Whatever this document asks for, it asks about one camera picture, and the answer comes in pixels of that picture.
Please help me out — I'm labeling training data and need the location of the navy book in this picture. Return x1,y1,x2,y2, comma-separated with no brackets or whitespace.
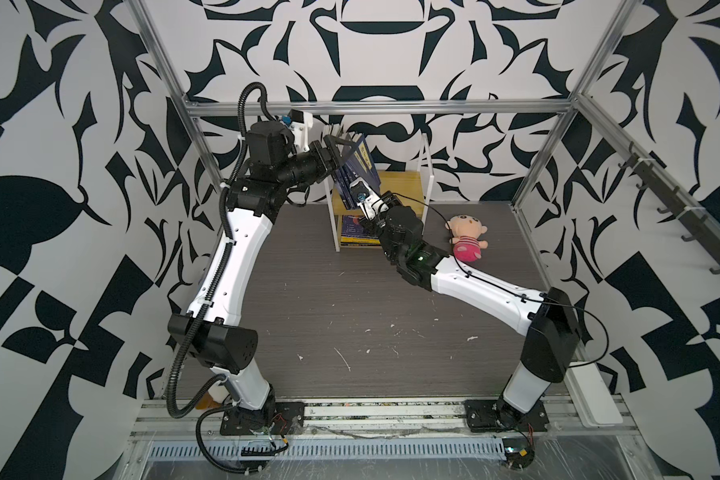
334,134,381,210
336,132,363,160

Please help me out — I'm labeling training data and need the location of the purple book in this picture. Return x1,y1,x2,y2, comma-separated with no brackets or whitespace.
340,215,378,242

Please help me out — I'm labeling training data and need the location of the yellow cartoon book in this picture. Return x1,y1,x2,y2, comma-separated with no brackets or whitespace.
340,239,381,248

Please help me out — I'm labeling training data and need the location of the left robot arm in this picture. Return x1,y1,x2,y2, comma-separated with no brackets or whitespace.
164,82,346,475

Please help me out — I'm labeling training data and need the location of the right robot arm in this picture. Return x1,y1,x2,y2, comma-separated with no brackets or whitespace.
359,192,586,431

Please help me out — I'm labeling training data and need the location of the wooden white-framed bookshelf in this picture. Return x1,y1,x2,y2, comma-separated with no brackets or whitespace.
322,134,434,252

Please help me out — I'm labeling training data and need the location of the pink plush doll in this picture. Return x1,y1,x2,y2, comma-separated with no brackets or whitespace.
446,214,489,263

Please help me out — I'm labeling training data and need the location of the white box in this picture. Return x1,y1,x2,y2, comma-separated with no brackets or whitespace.
564,362,623,429

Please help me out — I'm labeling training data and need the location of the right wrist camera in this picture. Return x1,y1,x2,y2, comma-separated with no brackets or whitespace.
350,178,388,220

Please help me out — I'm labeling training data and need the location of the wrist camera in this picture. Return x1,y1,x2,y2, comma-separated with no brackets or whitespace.
350,178,388,220
282,109,314,153

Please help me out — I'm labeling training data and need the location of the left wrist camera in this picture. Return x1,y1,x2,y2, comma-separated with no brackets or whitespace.
282,109,314,153

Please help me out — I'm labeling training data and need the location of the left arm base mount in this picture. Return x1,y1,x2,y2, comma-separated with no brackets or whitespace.
220,401,305,436

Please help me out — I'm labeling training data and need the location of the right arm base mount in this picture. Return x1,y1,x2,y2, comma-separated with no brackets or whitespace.
463,399,549,434

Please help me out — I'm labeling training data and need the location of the white slotted cable duct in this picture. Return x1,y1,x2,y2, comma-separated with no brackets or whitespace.
148,437,506,461

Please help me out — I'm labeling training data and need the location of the aluminium frame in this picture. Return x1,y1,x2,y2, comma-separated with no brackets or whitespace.
122,0,720,265

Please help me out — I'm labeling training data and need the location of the grey hook rail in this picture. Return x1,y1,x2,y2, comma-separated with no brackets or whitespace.
618,142,720,275

